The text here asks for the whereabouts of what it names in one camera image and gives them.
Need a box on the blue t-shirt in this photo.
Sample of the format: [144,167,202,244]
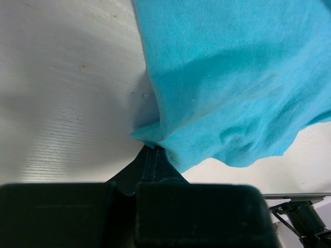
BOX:
[132,1,330,172]

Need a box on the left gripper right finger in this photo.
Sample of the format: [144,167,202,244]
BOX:
[135,146,279,247]

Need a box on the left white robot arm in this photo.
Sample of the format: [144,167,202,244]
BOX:
[1,146,330,247]

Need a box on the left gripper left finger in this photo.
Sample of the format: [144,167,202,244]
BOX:
[1,149,147,247]

